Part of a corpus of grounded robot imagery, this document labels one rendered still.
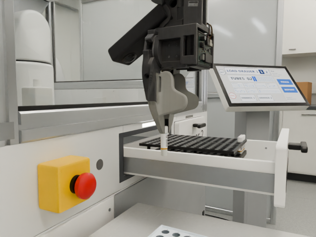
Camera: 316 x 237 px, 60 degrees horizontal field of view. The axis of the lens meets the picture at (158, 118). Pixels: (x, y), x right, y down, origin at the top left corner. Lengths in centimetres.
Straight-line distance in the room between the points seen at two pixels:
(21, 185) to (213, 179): 34
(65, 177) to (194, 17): 29
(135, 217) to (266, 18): 202
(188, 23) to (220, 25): 206
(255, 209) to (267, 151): 104
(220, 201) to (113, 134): 202
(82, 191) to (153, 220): 21
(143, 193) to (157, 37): 46
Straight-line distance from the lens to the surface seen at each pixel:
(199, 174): 57
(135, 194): 71
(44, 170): 44
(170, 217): 60
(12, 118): 42
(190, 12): 40
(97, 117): 56
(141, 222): 59
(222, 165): 55
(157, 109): 40
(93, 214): 59
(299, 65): 430
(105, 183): 59
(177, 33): 38
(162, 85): 40
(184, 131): 93
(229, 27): 243
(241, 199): 174
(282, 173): 52
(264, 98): 159
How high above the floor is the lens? 101
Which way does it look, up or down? 5 degrees down
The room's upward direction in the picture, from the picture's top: straight up
